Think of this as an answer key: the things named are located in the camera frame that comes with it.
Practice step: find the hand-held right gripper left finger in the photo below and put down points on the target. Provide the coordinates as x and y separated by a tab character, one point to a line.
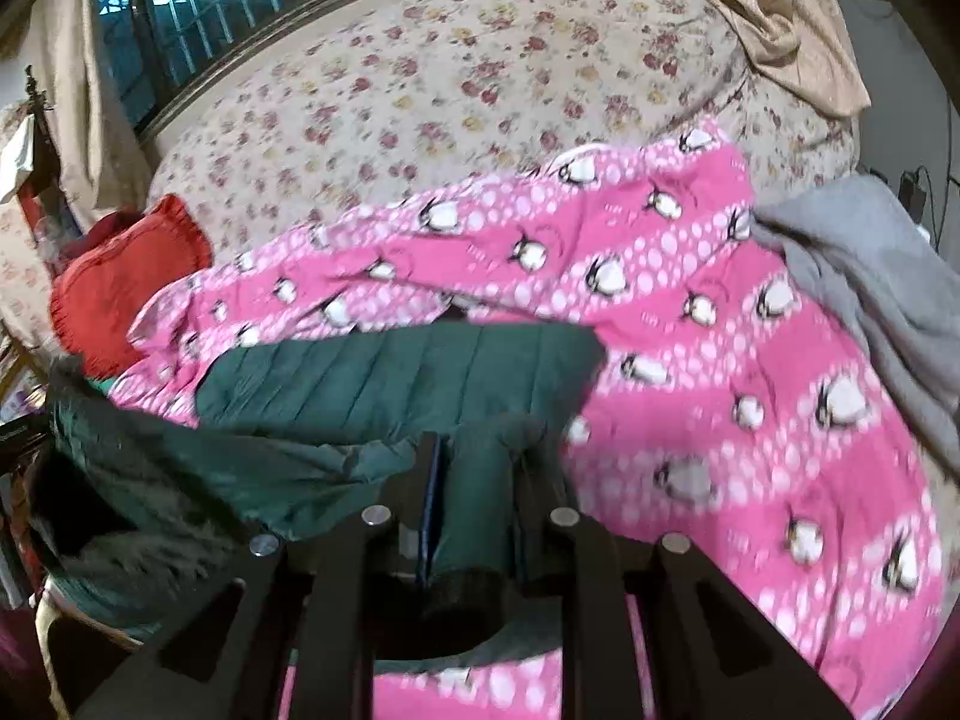
431	517

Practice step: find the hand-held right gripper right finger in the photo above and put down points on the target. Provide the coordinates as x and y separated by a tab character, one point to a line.
536	525

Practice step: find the green quilted jacket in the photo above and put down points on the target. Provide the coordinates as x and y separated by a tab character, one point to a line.
375	382

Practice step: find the pink penguin print blanket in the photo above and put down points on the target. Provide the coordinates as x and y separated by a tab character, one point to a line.
750	390

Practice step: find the red ruffled pillow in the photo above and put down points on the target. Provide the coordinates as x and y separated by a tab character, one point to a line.
112	285

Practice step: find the grey cloth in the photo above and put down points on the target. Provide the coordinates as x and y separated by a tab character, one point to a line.
862	262

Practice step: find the floral bed sheet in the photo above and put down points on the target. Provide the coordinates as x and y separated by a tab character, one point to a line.
450	90

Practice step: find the beige curtain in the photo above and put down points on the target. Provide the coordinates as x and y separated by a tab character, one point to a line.
82	127

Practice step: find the beige cloth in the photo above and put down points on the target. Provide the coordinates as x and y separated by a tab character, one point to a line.
787	22

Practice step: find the window with metal grille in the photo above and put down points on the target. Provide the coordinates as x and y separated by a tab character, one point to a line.
187	7

